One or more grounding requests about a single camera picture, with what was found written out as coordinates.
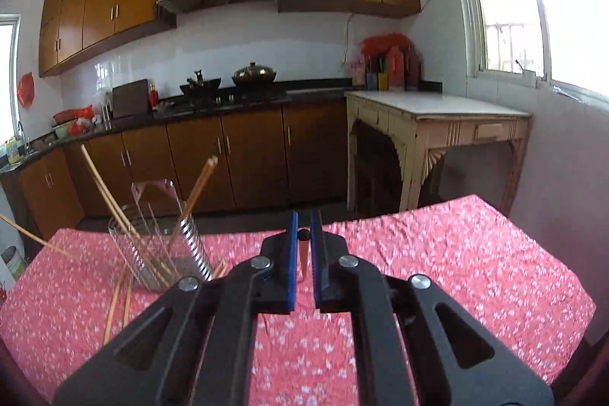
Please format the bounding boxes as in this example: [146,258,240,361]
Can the wire metal utensil holder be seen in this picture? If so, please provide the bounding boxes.
[108,179,213,293]

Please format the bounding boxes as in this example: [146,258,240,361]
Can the white plastic bucket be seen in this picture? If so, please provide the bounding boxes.
[1,246,28,280]

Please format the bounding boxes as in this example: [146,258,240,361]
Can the dark soy sauce jug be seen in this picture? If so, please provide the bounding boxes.
[405,47,421,91]

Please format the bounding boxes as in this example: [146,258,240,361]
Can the wooden chopstick extra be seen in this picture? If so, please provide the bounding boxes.
[122,275,133,329]

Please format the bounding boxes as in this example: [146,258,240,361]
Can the wooden chopstick crossed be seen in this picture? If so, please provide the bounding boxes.
[213,260,228,279]
[297,228,311,281]

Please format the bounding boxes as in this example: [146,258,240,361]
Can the red sauce bottle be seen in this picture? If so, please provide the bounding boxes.
[148,83,159,109]

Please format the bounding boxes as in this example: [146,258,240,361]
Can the red plastic bag on wall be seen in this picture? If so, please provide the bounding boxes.
[16,72,35,109]

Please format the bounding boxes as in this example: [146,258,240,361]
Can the yellow detergent bottle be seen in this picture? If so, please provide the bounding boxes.
[5,137,21,165]

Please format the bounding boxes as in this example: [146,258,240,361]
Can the lidded dark wok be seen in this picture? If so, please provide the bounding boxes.
[232,62,277,90]

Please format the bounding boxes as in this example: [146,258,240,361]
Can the white mug on windowsill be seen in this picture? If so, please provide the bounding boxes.
[515,60,538,89]

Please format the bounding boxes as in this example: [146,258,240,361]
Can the green basin with red bowl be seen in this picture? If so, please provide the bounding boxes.
[53,105,95,139]

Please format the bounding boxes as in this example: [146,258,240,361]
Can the orange oil jug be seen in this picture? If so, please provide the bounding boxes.
[386,46,405,92]

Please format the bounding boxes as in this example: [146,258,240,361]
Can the red plastic bag on counter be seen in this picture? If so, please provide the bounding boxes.
[360,33,414,59]

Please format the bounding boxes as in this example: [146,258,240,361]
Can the cream wooden side table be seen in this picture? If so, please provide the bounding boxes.
[345,91,532,217]

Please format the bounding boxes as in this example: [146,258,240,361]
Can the gas stove top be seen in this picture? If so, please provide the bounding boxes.
[170,89,287,110]

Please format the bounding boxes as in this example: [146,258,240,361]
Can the lower wooden base cabinets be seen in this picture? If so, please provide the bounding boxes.
[1,96,347,239]

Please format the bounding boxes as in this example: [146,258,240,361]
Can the dark wooden cutting board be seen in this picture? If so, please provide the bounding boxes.
[112,79,149,119]

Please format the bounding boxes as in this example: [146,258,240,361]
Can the black wok on stove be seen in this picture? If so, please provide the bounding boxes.
[180,70,222,99]

